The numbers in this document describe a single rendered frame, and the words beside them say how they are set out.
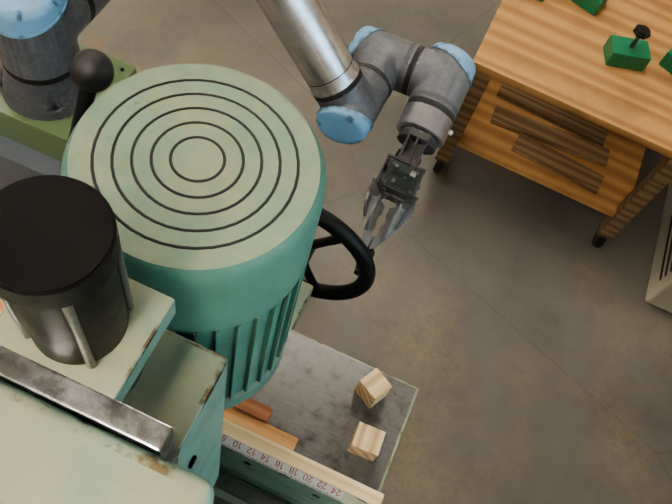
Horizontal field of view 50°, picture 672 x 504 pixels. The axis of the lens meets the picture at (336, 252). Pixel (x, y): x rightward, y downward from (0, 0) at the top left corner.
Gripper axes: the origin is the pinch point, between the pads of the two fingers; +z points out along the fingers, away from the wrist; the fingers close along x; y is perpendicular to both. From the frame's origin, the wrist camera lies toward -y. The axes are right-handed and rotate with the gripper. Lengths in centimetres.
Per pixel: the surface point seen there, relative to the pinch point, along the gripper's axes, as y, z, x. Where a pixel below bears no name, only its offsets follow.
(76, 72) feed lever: 69, 11, -26
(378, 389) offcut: 20.7, 22.6, 10.0
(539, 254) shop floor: -102, -39, 48
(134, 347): 83, 27, -8
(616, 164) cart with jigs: -96, -74, 58
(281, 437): 24.2, 33.8, 0.5
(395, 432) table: 17.5, 27.1, 14.9
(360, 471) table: 19.9, 33.8, 12.3
